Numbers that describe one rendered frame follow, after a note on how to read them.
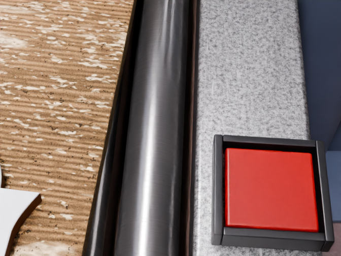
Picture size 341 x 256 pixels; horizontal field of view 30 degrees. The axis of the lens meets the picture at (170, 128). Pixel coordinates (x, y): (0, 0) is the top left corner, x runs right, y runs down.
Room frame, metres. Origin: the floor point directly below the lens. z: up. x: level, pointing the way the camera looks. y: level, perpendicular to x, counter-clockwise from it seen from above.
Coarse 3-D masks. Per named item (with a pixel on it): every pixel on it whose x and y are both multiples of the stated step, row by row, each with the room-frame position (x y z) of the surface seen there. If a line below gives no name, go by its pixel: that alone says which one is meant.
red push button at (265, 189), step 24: (240, 168) 0.22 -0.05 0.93; (264, 168) 0.23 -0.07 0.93; (288, 168) 0.23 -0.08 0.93; (312, 168) 0.23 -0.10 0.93; (240, 192) 0.21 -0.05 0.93; (264, 192) 0.21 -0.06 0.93; (288, 192) 0.21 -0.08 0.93; (312, 192) 0.21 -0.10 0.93; (240, 216) 0.19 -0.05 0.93; (264, 216) 0.19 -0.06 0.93; (288, 216) 0.19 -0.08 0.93; (312, 216) 0.19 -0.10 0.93
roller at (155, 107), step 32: (160, 0) 0.39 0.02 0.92; (160, 32) 0.35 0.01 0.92; (160, 64) 0.32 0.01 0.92; (160, 96) 0.29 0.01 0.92; (128, 128) 0.27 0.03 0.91; (160, 128) 0.26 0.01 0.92; (128, 160) 0.24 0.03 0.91; (160, 160) 0.23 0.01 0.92; (128, 192) 0.21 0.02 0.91; (160, 192) 0.21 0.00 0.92; (128, 224) 0.18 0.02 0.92; (160, 224) 0.18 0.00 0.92
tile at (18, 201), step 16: (0, 176) 0.19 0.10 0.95; (0, 192) 0.18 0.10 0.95; (16, 192) 0.18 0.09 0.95; (32, 192) 0.19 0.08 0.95; (0, 208) 0.17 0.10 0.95; (16, 208) 0.17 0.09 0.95; (32, 208) 0.18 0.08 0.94; (0, 224) 0.16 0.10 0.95; (16, 224) 0.16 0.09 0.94; (0, 240) 0.15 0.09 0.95
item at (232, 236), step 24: (216, 144) 0.24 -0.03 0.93; (240, 144) 0.24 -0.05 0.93; (264, 144) 0.24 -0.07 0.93; (288, 144) 0.25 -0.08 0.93; (312, 144) 0.25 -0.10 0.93; (216, 168) 0.22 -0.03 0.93; (216, 192) 0.20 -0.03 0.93; (216, 216) 0.19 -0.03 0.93; (216, 240) 0.17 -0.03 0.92; (240, 240) 0.17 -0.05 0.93; (264, 240) 0.17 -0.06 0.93; (288, 240) 0.17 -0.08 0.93; (312, 240) 0.17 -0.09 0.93
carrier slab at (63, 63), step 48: (0, 0) 0.36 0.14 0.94; (48, 0) 0.36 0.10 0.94; (96, 0) 0.37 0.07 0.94; (0, 48) 0.31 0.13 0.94; (48, 48) 0.31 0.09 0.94; (96, 48) 0.32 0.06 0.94; (0, 96) 0.26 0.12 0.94; (48, 96) 0.27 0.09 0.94; (96, 96) 0.27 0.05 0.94; (0, 144) 0.23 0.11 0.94; (48, 144) 0.23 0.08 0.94; (96, 144) 0.23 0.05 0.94; (48, 192) 0.19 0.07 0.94; (96, 192) 0.20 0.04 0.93; (48, 240) 0.16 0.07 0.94
